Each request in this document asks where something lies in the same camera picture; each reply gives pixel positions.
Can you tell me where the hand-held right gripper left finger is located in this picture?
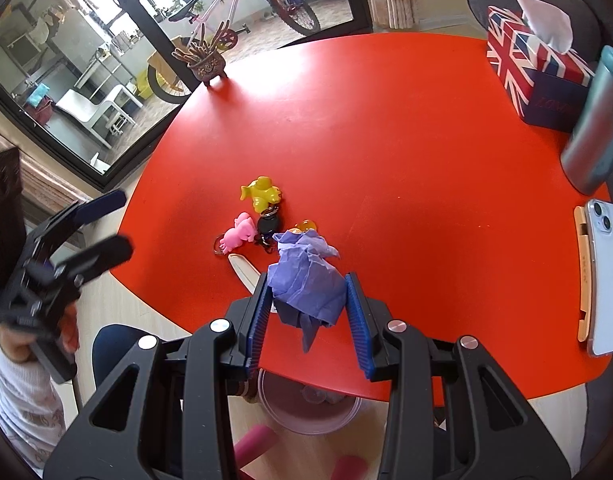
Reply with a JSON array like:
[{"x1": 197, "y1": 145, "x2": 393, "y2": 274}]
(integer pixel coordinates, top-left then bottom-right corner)
[{"x1": 42, "y1": 275, "x2": 274, "y2": 480}]

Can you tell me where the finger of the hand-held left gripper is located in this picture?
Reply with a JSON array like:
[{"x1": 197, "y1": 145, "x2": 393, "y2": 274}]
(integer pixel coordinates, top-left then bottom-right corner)
[
  {"x1": 51, "y1": 235, "x2": 136, "y2": 302},
  {"x1": 29, "y1": 189, "x2": 129, "y2": 257}
]

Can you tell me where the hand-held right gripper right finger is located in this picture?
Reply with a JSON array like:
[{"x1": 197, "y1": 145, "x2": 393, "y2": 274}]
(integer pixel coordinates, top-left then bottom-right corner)
[{"x1": 343, "y1": 271, "x2": 572, "y2": 480}]

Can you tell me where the white plastic strip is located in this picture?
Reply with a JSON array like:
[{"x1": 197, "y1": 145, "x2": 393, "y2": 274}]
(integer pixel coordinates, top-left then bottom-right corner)
[{"x1": 228, "y1": 252, "x2": 274, "y2": 313}]

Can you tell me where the purple paper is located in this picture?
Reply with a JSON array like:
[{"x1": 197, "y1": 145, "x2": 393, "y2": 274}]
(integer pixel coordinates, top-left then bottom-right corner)
[{"x1": 266, "y1": 229, "x2": 347, "y2": 353}]

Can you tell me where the pink toy keychain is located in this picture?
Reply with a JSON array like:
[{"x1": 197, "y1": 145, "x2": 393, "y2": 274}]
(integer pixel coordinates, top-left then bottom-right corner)
[{"x1": 214, "y1": 212, "x2": 257, "y2": 256}]

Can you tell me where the black key fob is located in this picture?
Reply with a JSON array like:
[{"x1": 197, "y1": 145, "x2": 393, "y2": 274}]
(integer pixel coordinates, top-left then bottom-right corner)
[{"x1": 256, "y1": 210, "x2": 283, "y2": 248}]

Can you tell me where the purple translucent bin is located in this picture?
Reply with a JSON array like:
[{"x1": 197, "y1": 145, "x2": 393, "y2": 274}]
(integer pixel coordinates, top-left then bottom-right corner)
[{"x1": 256, "y1": 367, "x2": 364, "y2": 436}]

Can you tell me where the yellow toy keychain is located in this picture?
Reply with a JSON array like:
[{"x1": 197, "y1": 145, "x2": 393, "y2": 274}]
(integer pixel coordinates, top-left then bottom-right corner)
[{"x1": 240, "y1": 176, "x2": 282, "y2": 213}]

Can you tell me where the person's left forearm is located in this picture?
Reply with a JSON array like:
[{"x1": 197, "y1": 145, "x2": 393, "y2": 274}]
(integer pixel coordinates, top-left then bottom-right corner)
[{"x1": 0, "y1": 332, "x2": 70, "y2": 478}]

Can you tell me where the person's left hand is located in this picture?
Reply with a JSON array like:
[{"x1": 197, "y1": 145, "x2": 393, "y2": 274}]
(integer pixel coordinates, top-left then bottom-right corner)
[{"x1": 0, "y1": 305, "x2": 80, "y2": 363}]

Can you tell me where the person's left leg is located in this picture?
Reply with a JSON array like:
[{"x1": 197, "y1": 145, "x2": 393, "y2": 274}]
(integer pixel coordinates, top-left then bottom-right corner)
[{"x1": 91, "y1": 324, "x2": 187, "y2": 411}]

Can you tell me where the white chair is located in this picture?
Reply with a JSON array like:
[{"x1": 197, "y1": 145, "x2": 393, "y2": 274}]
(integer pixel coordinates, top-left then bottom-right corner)
[{"x1": 56, "y1": 84, "x2": 144, "y2": 148}]

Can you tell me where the red bucket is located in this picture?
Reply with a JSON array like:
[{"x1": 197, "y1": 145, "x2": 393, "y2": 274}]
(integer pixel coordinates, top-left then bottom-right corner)
[{"x1": 26, "y1": 85, "x2": 54, "y2": 126}]

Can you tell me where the yellow crate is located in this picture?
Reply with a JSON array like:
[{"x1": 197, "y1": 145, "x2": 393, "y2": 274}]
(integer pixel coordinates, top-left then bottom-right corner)
[{"x1": 136, "y1": 67, "x2": 160, "y2": 101}]

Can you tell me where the pink cylinder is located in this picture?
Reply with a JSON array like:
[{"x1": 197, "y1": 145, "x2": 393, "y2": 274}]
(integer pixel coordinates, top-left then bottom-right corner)
[{"x1": 235, "y1": 424, "x2": 277, "y2": 468}]

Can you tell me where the brown pot with sticks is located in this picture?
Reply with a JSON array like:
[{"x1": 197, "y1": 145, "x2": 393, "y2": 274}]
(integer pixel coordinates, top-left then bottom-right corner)
[{"x1": 172, "y1": 30, "x2": 228, "y2": 88}]

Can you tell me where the wooden phone stand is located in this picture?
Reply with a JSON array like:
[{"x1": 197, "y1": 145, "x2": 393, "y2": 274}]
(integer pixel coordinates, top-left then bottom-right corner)
[{"x1": 575, "y1": 205, "x2": 594, "y2": 343}]

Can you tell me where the white bicycle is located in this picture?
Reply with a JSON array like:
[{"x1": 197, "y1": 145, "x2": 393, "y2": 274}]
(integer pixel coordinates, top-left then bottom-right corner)
[{"x1": 146, "y1": 0, "x2": 322, "y2": 106}]

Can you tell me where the white smartphone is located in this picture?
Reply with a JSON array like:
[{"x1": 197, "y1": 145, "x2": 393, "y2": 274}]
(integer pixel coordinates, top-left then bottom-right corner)
[{"x1": 585, "y1": 199, "x2": 613, "y2": 358}]

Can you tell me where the flag print tissue box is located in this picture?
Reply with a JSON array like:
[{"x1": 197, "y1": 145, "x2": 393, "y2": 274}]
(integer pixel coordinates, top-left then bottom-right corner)
[{"x1": 486, "y1": 5, "x2": 597, "y2": 133}]

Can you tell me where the silver tumbler teal lid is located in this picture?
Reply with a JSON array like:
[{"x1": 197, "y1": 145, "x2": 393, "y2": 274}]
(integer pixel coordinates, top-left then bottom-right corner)
[{"x1": 560, "y1": 45, "x2": 613, "y2": 196}]

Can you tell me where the white tissue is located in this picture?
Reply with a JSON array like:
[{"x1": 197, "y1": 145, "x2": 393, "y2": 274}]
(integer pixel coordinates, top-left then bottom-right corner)
[{"x1": 506, "y1": 0, "x2": 573, "y2": 55}]

